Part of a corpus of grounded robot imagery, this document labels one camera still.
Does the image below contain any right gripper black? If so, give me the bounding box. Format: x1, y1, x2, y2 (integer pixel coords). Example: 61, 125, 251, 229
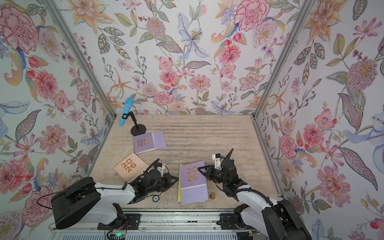
198, 164, 230, 186

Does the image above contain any pink calendar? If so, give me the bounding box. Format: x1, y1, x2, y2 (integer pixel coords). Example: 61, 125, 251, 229
114, 153, 148, 183

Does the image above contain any yellow-green calendar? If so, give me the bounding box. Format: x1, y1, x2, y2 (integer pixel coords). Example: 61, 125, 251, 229
178, 164, 183, 203

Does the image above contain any purple calendar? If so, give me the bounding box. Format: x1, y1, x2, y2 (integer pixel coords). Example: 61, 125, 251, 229
134, 132, 167, 154
181, 161, 209, 205

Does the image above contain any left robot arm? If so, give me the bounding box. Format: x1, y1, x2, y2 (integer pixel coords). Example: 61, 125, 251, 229
51, 169, 179, 230

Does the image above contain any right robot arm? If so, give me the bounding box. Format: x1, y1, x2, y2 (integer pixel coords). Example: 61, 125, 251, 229
198, 157, 312, 240

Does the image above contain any black microphone stand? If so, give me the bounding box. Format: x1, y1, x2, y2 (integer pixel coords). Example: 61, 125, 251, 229
129, 112, 147, 136

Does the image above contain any blue microphone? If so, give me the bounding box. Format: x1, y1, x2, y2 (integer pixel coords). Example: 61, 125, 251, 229
119, 98, 134, 127

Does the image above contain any right corner aluminium profile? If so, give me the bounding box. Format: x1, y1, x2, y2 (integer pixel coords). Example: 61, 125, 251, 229
253, 0, 315, 121

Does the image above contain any corner aluminium profile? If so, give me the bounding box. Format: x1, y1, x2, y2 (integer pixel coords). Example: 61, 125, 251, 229
253, 0, 315, 121
42, 0, 117, 120

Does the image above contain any left corner aluminium profile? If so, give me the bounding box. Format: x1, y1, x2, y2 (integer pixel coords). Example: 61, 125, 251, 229
42, 0, 117, 120

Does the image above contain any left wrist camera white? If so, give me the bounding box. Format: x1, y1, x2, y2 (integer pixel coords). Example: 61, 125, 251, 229
156, 163, 167, 177

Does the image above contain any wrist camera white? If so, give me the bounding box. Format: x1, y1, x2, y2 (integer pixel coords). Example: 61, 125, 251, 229
212, 154, 225, 170
156, 163, 167, 177

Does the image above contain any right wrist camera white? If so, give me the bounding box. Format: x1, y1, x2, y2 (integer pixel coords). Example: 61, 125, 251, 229
212, 154, 225, 170

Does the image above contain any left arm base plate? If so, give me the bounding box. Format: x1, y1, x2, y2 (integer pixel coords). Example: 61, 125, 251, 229
97, 214, 141, 231

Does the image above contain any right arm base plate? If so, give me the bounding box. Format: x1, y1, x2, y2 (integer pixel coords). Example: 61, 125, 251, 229
216, 213, 256, 231

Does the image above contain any aluminium rail frame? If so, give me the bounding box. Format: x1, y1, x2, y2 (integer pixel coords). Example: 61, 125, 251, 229
48, 209, 269, 240

